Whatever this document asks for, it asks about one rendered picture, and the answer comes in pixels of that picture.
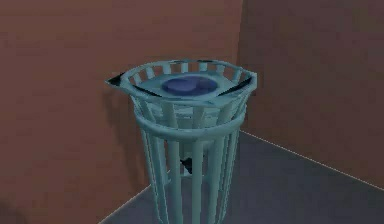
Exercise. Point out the teal slatted trash can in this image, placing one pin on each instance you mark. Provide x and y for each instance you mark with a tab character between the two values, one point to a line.
196	133

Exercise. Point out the blue round disc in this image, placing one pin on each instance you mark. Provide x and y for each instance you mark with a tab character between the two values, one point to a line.
189	86

